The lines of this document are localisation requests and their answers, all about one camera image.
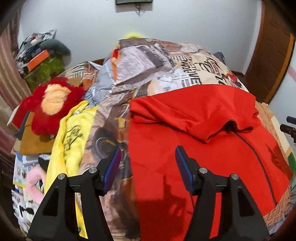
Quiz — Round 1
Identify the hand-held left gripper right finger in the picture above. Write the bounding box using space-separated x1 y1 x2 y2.
175 146 271 241

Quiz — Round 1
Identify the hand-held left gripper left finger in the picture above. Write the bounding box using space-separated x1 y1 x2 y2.
26 146 122 241

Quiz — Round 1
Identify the red zip jacket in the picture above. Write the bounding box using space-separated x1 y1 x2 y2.
128 85 294 241

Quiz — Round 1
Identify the yellow cloth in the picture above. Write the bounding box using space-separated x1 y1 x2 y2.
44 101 99 240

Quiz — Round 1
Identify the brown wooden door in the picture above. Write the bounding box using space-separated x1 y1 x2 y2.
243 0 295 105

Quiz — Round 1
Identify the pink plush toy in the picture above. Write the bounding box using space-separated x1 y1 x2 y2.
25 167 47 204

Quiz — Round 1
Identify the brown cardboard sheet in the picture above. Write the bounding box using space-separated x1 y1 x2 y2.
20 111 56 156

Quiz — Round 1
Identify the red plush toy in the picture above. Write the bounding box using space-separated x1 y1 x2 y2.
11 76 86 136

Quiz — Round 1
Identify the stack of printed papers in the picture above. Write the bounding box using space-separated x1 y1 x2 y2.
11 153 47 232

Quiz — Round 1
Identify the grey blue backpack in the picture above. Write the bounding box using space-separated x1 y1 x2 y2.
214 51 226 63

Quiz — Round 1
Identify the printed bed sheet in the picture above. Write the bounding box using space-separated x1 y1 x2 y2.
62 38 296 241

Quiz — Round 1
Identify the newspaper print quilt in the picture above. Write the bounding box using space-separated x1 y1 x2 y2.
88 39 176 109

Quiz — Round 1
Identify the orange box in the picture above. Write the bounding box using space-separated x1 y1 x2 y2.
26 50 50 71

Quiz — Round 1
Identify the striped brown curtain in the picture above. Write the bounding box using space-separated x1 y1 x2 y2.
0 14 33 163

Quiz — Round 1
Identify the grey neck pillow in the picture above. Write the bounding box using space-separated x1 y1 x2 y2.
40 39 71 56

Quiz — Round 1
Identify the pile of clutter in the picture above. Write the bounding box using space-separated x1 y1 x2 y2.
15 29 57 70

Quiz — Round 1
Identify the small black wall monitor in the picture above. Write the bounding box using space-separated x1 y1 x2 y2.
115 0 153 5

